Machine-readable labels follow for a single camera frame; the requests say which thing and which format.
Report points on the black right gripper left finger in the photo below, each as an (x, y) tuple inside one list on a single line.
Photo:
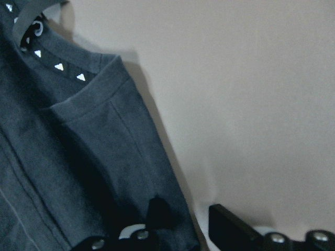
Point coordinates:
[(161, 215)]

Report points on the black t-shirt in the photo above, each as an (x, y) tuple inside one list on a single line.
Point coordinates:
[(80, 155)]

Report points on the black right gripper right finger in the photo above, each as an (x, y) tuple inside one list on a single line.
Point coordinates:
[(229, 232)]

